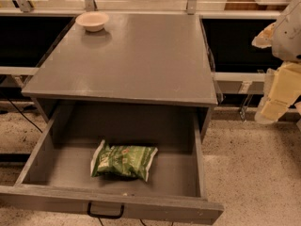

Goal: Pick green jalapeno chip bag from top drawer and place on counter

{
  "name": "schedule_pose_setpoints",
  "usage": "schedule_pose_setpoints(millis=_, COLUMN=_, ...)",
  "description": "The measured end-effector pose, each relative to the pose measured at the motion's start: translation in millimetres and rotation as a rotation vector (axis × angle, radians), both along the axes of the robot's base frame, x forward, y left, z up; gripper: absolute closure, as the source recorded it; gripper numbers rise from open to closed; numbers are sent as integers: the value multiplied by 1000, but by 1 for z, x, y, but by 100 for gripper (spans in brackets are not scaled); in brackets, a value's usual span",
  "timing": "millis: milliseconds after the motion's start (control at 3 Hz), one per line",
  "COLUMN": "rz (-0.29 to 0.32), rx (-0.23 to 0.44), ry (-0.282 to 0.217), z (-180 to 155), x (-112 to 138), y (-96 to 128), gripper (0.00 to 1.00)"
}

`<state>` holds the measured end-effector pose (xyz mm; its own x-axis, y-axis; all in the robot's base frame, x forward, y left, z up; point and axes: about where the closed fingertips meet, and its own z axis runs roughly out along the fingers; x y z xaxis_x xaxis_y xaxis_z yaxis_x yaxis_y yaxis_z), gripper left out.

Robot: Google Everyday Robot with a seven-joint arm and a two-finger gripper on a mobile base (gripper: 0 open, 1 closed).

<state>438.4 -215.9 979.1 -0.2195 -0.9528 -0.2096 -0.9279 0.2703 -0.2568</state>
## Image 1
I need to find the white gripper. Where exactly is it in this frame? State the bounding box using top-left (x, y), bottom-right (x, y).
top-left (251, 14), bottom-right (301, 124)

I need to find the green jalapeno chip bag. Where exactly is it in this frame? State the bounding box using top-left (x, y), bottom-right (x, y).
top-left (90, 139), bottom-right (158, 182)

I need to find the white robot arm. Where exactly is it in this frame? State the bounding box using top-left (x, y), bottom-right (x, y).
top-left (252, 0), bottom-right (301, 124)

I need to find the grey cabinet counter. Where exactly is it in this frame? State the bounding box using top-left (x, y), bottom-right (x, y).
top-left (23, 14), bottom-right (217, 142)

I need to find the grey open drawer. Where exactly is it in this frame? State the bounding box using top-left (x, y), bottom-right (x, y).
top-left (0, 102), bottom-right (224, 225)

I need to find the beige bowl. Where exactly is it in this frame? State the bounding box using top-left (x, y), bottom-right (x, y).
top-left (75, 11), bottom-right (109, 32)

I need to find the metal railing frame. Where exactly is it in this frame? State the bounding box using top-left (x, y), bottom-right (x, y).
top-left (0, 0), bottom-right (301, 122)

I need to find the black drawer handle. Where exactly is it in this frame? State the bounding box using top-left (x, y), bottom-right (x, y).
top-left (87, 202), bottom-right (124, 219)

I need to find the black floor cable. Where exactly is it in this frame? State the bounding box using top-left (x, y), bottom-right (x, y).
top-left (0, 89), bottom-right (44, 134)

